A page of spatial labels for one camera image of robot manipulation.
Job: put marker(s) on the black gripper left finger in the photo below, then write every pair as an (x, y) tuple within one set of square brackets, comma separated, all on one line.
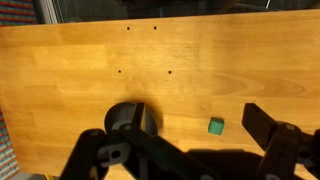
[(156, 153)]

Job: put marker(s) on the black bowl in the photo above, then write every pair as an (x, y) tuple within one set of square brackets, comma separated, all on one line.
[(120, 115)]

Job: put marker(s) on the small green block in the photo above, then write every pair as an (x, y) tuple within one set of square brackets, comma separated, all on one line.
[(216, 126)]

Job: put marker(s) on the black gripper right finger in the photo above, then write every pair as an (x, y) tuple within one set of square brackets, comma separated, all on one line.
[(280, 143)]

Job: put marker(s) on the aluminium extrusion bar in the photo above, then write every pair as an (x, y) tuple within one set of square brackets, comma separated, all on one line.
[(50, 11)]

